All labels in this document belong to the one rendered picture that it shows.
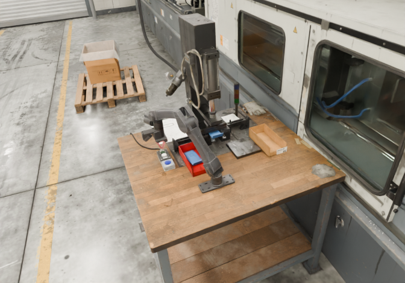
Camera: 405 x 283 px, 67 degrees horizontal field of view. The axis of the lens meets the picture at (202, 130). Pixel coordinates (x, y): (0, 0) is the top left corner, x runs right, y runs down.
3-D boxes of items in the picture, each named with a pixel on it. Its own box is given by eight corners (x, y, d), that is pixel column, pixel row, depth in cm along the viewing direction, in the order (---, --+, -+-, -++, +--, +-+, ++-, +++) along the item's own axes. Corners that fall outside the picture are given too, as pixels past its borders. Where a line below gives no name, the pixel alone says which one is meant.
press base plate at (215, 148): (180, 171, 185) (179, 167, 184) (158, 130, 225) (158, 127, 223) (272, 142, 204) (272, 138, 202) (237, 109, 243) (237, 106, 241)
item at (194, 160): (194, 167, 182) (193, 163, 180) (182, 154, 194) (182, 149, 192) (204, 163, 185) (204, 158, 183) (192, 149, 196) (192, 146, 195)
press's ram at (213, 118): (202, 139, 194) (198, 97, 178) (188, 120, 214) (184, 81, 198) (227, 132, 199) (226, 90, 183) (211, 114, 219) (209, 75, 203)
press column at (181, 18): (193, 127, 220) (182, 19, 178) (187, 119, 229) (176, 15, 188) (211, 122, 224) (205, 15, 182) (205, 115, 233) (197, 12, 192)
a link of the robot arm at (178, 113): (145, 111, 174) (181, 111, 153) (156, 105, 180) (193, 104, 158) (153, 130, 179) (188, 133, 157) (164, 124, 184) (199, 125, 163)
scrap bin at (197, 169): (193, 177, 175) (191, 169, 172) (179, 153, 195) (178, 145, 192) (211, 171, 179) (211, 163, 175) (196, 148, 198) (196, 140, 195)
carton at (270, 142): (269, 158, 187) (269, 148, 182) (248, 137, 206) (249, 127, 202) (286, 152, 190) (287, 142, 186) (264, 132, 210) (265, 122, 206)
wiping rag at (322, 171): (305, 169, 176) (320, 181, 166) (305, 165, 175) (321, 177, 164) (324, 162, 180) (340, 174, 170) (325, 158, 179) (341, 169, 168)
